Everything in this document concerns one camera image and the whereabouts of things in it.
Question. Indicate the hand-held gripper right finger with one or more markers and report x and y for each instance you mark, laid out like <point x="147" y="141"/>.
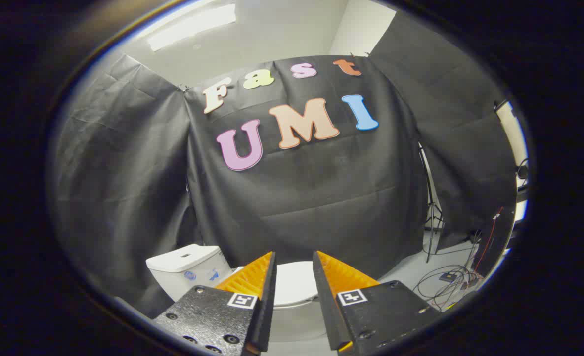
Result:
<point x="327" y="316"/>

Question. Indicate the small black power adapter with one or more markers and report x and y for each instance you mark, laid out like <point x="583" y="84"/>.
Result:
<point x="448" y="277"/>

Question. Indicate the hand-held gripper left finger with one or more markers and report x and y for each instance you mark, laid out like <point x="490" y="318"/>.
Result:
<point x="267" y="306"/>

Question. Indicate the white board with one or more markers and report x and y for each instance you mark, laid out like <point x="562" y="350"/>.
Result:
<point x="512" y="128"/>

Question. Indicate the black backdrop cloth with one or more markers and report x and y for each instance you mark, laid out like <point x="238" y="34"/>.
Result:
<point x="311" y="198"/>
<point x="123" y="188"/>
<point x="460" y="148"/>

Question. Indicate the black tripod stand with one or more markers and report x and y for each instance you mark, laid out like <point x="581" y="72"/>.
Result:
<point x="431" y="207"/>

